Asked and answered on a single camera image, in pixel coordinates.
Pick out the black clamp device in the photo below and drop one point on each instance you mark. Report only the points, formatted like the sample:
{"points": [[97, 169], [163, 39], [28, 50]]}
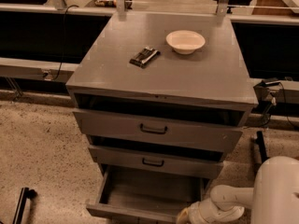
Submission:
{"points": [[267, 90]]}

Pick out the grey bottom drawer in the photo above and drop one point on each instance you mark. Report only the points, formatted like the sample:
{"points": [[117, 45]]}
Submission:
{"points": [[132, 196]]}

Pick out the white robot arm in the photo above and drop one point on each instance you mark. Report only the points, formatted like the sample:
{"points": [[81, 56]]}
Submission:
{"points": [[274, 198]]}

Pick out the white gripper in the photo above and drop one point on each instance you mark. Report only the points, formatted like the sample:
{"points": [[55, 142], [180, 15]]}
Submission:
{"points": [[194, 211]]}

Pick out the black metal stand right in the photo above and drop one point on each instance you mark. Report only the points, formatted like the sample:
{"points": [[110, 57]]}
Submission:
{"points": [[262, 149]]}

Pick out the grey drawer cabinet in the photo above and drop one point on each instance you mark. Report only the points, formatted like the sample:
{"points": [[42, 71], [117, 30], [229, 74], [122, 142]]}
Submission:
{"points": [[211, 85]]}

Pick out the grey top drawer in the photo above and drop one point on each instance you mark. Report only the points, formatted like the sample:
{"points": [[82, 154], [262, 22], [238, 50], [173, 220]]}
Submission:
{"points": [[167, 132]]}

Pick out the grey drawer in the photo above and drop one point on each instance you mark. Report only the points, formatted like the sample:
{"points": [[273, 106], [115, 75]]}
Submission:
{"points": [[132, 196], [155, 162], [167, 132]]}

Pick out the black metal leg left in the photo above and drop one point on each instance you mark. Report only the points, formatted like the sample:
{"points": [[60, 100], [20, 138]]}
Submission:
{"points": [[26, 194]]}

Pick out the black snack packet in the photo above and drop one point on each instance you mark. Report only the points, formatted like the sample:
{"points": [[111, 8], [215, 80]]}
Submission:
{"points": [[142, 58]]}

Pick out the white bowl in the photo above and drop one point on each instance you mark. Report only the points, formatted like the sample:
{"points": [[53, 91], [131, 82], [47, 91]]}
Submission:
{"points": [[185, 42]]}

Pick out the grey middle drawer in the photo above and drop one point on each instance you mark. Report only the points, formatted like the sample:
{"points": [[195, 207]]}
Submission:
{"points": [[155, 162]]}

